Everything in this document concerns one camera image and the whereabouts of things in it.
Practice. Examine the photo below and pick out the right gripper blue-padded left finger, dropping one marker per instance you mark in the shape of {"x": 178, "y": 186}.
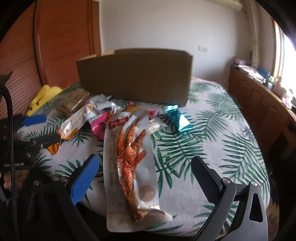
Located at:
{"x": 80, "y": 180}

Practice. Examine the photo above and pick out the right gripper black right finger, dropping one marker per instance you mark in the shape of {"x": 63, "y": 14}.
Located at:
{"x": 219, "y": 192}

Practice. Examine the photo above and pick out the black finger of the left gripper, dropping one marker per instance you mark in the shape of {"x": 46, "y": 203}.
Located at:
{"x": 45, "y": 141}

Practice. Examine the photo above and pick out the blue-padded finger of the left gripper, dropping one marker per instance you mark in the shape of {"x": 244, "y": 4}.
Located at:
{"x": 34, "y": 120}

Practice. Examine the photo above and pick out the white orange snack bag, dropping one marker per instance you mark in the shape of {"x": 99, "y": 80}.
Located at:
{"x": 73, "y": 124}

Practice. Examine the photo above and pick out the chicken foot snack packet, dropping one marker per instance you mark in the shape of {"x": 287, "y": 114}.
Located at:
{"x": 129, "y": 171}

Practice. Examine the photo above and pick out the pink snack packet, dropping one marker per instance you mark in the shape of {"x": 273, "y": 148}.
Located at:
{"x": 98, "y": 126}

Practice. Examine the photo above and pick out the teal foil candy packet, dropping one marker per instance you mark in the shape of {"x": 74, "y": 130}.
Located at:
{"x": 178, "y": 120}

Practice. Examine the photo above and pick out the small white candy packet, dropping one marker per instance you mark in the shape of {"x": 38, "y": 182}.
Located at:
{"x": 155, "y": 125}

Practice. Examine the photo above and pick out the person's left hand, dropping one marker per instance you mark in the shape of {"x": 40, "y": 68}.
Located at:
{"x": 6, "y": 177}

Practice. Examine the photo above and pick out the yellow plush toy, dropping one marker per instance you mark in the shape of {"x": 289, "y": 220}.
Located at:
{"x": 45, "y": 94}

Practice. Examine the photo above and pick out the brown cracker pack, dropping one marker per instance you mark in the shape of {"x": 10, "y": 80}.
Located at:
{"x": 74, "y": 102}

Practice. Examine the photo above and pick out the wooden louvered wardrobe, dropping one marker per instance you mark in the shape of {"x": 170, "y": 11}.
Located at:
{"x": 44, "y": 44}

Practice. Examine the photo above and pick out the wooden sideboard cabinet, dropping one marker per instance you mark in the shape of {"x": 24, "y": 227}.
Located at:
{"x": 272, "y": 124}

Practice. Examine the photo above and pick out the brown cardboard box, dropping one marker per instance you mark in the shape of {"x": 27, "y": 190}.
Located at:
{"x": 147, "y": 75}

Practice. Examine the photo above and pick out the beige window curtain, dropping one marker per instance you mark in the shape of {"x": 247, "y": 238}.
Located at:
{"x": 252, "y": 12}

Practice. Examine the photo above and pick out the white wall switch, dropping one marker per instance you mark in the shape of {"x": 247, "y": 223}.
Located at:
{"x": 202, "y": 49}

